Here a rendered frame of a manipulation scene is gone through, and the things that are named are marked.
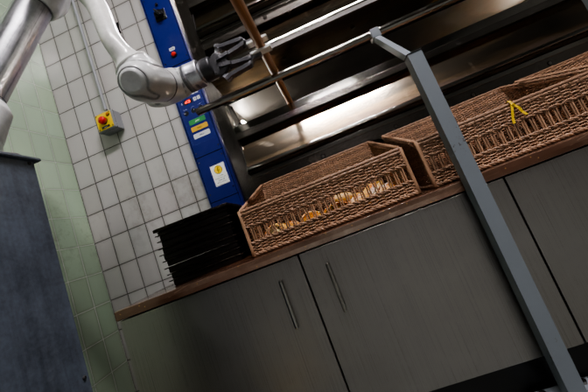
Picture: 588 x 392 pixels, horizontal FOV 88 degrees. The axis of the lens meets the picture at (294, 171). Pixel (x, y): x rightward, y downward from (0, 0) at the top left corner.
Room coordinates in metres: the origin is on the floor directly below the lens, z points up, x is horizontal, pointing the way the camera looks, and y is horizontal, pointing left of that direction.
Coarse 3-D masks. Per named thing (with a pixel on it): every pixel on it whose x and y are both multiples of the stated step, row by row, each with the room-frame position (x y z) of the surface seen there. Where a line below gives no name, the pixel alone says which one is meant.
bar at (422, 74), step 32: (448, 0) 0.99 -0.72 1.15; (384, 32) 1.03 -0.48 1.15; (416, 64) 0.80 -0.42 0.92; (224, 96) 1.08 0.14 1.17; (448, 128) 0.80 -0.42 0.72; (480, 192) 0.80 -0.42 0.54; (512, 256) 0.80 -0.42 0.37; (512, 288) 0.83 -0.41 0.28; (544, 320) 0.80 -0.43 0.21; (544, 352) 0.82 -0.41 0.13; (576, 384) 0.80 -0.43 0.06
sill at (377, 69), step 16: (528, 0) 1.31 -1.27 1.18; (544, 0) 1.30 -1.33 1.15; (496, 16) 1.33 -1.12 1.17; (464, 32) 1.34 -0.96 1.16; (416, 48) 1.37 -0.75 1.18; (432, 48) 1.36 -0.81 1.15; (384, 64) 1.38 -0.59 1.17; (352, 80) 1.40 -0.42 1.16; (320, 96) 1.42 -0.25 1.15; (272, 112) 1.44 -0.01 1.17; (240, 128) 1.46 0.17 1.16
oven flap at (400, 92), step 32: (576, 0) 1.32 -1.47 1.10; (512, 32) 1.34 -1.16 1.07; (544, 32) 1.31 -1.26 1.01; (576, 32) 1.26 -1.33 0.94; (448, 64) 1.37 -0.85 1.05; (480, 64) 1.33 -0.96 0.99; (512, 64) 1.31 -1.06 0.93; (352, 96) 1.43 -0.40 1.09; (384, 96) 1.39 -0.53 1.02; (416, 96) 1.36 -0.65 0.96; (288, 128) 1.46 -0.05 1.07; (320, 128) 1.42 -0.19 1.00; (352, 128) 1.37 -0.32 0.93; (256, 160) 1.45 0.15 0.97
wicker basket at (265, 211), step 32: (320, 160) 1.39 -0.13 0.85; (352, 160) 1.37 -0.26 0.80; (384, 160) 0.92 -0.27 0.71; (256, 192) 1.27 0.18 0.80; (288, 192) 0.95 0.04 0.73; (320, 192) 0.94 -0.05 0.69; (352, 192) 0.93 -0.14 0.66; (384, 192) 0.92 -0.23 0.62; (416, 192) 0.91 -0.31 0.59; (256, 224) 0.96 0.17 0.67; (288, 224) 0.95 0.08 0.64; (320, 224) 0.94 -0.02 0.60; (256, 256) 0.96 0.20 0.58
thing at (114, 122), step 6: (102, 114) 1.46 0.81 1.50; (114, 114) 1.47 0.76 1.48; (96, 120) 1.46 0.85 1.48; (108, 120) 1.45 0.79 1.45; (114, 120) 1.46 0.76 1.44; (120, 120) 1.50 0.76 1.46; (102, 126) 1.46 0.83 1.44; (108, 126) 1.45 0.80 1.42; (114, 126) 1.46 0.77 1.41; (120, 126) 1.49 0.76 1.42; (102, 132) 1.47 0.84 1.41; (108, 132) 1.49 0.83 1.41; (114, 132) 1.51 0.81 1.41
